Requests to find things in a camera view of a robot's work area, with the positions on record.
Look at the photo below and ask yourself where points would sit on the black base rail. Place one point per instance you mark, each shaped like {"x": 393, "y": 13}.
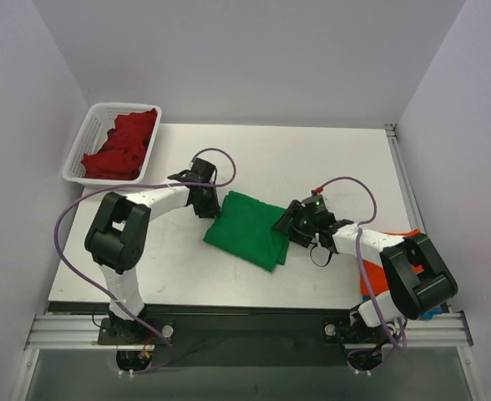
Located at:
{"x": 244, "y": 337}

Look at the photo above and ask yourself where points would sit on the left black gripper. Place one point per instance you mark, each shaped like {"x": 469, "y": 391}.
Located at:
{"x": 208, "y": 202}

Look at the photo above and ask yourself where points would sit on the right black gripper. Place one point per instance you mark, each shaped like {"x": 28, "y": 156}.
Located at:
{"x": 297, "y": 225}

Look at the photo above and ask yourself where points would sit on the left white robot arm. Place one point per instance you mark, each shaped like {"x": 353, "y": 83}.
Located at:
{"x": 117, "y": 235}

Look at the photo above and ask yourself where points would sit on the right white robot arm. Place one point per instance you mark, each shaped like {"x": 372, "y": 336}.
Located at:
{"x": 417, "y": 277}

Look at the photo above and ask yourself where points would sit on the green t shirt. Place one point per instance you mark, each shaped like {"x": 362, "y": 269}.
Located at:
{"x": 244, "y": 229}

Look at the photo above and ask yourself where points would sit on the folded orange t shirt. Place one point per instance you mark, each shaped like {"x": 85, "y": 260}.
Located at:
{"x": 375, "y": 273}

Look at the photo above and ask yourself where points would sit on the white plastic basket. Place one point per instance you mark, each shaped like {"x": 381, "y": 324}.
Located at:
{"x": 92, "y": 134}

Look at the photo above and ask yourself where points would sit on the dark red t shirt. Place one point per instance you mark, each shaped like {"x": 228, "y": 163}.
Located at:
{"x": 124, "y": 151}

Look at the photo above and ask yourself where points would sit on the aluminium frame rail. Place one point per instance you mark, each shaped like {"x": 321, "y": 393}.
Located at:
{"x": 275, "y": 165}

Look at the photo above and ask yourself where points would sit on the folded blue t shirt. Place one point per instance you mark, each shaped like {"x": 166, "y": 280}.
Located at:
{"x": 430, "y": 314}

